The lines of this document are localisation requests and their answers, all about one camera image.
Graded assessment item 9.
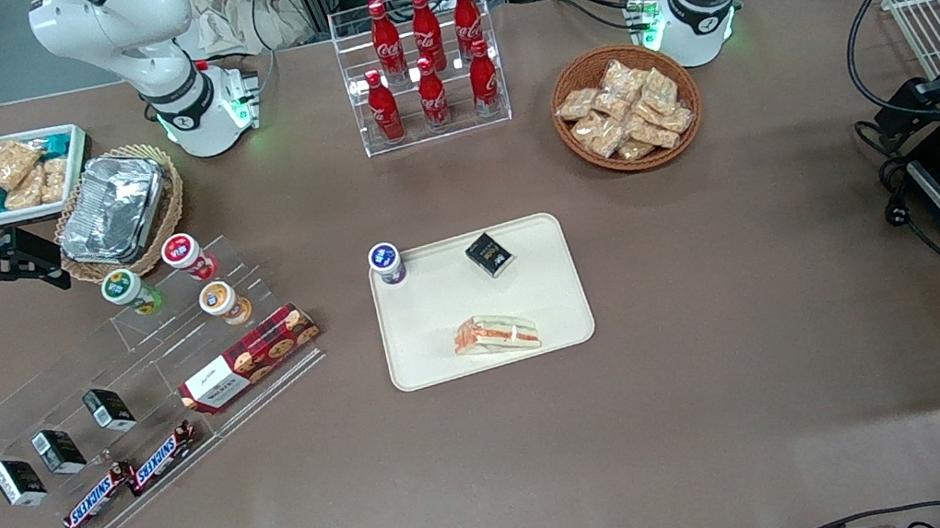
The plastic-wrapped triangle sandwich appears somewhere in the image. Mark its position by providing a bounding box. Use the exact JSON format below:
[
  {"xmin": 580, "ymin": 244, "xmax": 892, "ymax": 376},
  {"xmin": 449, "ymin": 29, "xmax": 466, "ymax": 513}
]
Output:
[{"xmin": 450, "ymin": 306, "xmax": 544, "ymax": 363}]

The beige serving tray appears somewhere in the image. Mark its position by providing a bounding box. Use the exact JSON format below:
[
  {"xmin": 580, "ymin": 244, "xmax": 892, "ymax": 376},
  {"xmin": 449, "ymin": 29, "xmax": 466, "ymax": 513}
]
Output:
[{"xmin": 363, "ymin": 208, "xmax": 602, "ymax": 395}]

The clear-wrapped cracker snack pack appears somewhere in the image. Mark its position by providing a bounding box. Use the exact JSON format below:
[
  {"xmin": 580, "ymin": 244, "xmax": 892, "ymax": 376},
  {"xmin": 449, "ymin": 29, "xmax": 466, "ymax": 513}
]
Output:
[
  {"xmin": 652, "ymin": 102, "xmax": 697, "ymax": 137},
  {"xmin": 0, "ymin": 156, "xmax": 76, "ymax": 212},
  {"xmin": 597, "ymin": 56, "xmax": 647, "ymax": 101},
  {"xmin": 553, "ymin": 86, "xmax": 604, "ymax": 124},
  {"xmin": 637, "ymin": 65, "xmax": 684, "ymax": 119},
  {"xmin": 614, "ymin": 135, "xmax": 661, "ymax": 165},
  {"xmin": 626, "ymin": 112, "xmax": 683, "ymax": 156},
  {"xmin": 570, "ymin": 111, "xmax": 633, "ymax": 164},
  {"xmin": 0, "ymin": 134, "xmax": 48, "ymax": 193},
  {"xmin": 589, "ymin": 87, "xmax": 637, "ymax": 126}
]

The green-lidded yogurt cup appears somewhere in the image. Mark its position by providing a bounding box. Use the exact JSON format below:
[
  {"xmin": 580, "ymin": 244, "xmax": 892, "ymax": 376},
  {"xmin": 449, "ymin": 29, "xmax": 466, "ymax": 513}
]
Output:
[{"xmin": 98, "ymin": 264, "xmax": 165, "ymax": 323}]

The white plastic bin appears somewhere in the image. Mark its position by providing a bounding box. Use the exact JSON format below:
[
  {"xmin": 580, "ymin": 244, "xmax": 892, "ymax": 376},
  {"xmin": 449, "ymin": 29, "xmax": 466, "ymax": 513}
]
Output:
[{"xmin": 0, "ymin": 121, "xmax": 99, "ymax": 229}]

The oval wicker basket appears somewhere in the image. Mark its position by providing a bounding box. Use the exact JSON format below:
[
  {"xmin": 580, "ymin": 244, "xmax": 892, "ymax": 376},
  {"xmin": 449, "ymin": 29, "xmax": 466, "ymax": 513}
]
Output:
[{"xmin": 41, "ymin": 137, "xmax": 198, "ymax": 289}]

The red-lidded yogurt cup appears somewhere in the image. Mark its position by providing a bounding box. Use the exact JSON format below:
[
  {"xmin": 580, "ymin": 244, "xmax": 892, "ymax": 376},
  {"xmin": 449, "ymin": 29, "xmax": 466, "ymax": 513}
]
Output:
[{"xmin": 158, "ymin": 228, "xmax": 220, "ymax": 288}]

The small black tissue pack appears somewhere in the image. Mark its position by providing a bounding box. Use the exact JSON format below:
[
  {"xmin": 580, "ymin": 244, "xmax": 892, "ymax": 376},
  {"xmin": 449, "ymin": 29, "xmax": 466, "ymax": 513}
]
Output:
[
  {"xmin": 80, "ymin": 381, "xmax": 139, "ymax": 439},
  {"xmin": 0, "ymin": 453, "xmax": 52, "ymax": 513},
  {"xmin": 29, "ymin": 424, "xmax": 89, "ymax": 481}
]

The orange-lidded yogurt cup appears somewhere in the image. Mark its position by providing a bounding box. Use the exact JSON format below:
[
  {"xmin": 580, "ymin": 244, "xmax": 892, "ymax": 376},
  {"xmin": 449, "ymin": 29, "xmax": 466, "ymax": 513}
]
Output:
[{"xmin": 195, "ymin": 276, "xmax": 255, "ymax": 332}]

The Snickers chocolate bar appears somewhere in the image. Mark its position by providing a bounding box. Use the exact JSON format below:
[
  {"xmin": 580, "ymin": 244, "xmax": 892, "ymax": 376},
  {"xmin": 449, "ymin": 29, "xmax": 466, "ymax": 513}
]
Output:
[
  {"xmin": 55, "ymin": 460, "xmax": 143, "ymax": 528},
  {"xmin": 119, "ymin": 417, "xmax": 207, "ymax": 499}
]

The clear acrylic display shelf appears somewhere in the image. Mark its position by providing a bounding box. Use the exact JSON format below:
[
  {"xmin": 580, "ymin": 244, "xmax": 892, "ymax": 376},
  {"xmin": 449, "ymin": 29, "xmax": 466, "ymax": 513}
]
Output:
[{"xmin": 0, "ymin": 223, "xmax": 351, "ymax": 528}]

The red plaid cookie box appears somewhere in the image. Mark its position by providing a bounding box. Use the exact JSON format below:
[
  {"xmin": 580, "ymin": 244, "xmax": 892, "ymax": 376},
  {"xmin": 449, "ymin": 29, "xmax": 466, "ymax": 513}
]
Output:
[{"xmin": 168, "ymin": 299, "xmax": 332, "ymax": 420}]

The crumpled beige cloth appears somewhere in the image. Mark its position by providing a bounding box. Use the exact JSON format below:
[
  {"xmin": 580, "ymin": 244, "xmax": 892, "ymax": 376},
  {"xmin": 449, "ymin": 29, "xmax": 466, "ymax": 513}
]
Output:
[{"xmin": 186, "ymin": 0, "xmax": 328, "ymax": 65}]

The blue-lidded yogurt cup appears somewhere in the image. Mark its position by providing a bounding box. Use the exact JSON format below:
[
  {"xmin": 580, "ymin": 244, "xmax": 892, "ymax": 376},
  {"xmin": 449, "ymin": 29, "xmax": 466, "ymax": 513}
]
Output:
[{"xmin": 366, "ymin": 239, "xmax": 411, "ymax": 290}]

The red cola bottle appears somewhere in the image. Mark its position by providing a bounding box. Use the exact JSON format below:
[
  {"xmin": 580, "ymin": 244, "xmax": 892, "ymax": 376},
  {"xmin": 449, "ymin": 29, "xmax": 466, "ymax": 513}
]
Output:
[
  {"xmin": 362, "ymin": 66, "xmax": 407, "ymax": 147},
  {"xmin": 407, "ymin": 0, "xmax": 450, "ymax": 76},
  {"xmin": 366, "ymin": 0, "xmax": 410, "ymax": 84},
  {"xmin": 412, "ymin": 53, "xmax": 454, "ymax": 133},
  {"xmin": 450, "ymin": 0, "xmax": 489, "ymax": 63},
  {"xmin": 463, "ymin": 37, "xmax": 505, "ymax": 119}
]

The round wicker basket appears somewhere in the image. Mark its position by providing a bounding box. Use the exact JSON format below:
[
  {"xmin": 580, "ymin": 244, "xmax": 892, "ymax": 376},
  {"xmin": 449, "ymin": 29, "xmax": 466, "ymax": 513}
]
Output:
[{"xmin": 544, "ymin": 33, "xmax": 711, "ymax": 184}]

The clear acrylic bottle rack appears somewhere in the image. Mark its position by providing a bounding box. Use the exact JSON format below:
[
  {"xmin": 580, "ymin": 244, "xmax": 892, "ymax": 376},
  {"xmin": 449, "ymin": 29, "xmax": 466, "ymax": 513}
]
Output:
[{"xmin": 325, "ymin": 0, "xmax": 516, "ymax": 162}]

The black machine power cable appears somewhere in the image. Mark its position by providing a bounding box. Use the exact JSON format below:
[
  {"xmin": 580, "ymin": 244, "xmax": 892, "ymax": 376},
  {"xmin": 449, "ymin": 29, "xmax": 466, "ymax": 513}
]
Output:
[{"xmin": 852, "ymin": 105, "xmax": 940, "ymax": 289}]

